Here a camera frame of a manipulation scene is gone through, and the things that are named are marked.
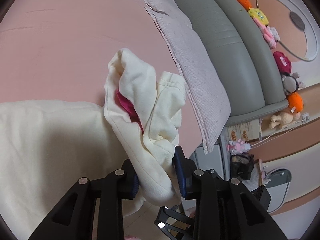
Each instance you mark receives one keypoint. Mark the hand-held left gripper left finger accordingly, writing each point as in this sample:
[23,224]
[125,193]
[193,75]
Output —
[128,182]

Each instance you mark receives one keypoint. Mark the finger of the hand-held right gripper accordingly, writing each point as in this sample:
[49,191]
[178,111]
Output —
[175,226]
[217,176]

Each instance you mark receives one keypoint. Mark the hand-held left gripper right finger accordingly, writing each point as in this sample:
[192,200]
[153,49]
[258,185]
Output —
[180,177]

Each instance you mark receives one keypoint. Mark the cream shirt with pink sleeves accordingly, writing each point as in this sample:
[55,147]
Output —
[62,142]

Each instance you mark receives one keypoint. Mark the grey nightstand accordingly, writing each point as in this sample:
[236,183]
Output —
[210,160]

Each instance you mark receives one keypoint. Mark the black pouch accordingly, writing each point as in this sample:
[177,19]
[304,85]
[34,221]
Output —
[242,167]

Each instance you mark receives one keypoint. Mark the pink paw charger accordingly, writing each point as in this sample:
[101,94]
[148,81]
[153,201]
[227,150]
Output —
[238,145]

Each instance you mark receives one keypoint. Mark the printed cardboard box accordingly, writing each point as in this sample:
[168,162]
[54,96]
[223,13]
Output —
[243,130]

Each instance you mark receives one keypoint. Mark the cream plush bear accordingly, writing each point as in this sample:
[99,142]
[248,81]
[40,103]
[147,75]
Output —
[283,120]

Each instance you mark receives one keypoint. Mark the orange plush toy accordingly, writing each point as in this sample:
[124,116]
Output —
[244,2]
[295,102]

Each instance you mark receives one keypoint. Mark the grey and white plush toy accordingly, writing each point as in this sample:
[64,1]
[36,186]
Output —
[291,83]

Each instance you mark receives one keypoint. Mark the red plush toy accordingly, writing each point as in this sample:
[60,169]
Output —
[282,62]

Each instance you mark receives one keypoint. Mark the padded headboard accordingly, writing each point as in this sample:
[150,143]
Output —
[232,42]

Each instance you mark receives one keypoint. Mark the pink and white plush toy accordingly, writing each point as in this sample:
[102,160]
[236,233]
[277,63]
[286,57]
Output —
[270,36]

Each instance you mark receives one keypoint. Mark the pink bed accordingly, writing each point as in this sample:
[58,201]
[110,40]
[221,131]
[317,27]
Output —
[62,42]

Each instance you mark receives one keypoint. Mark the yellow plush toy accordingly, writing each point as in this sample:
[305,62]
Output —
[258,16]

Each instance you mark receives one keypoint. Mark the wall socket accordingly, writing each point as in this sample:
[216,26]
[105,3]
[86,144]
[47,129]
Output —
[305,117]

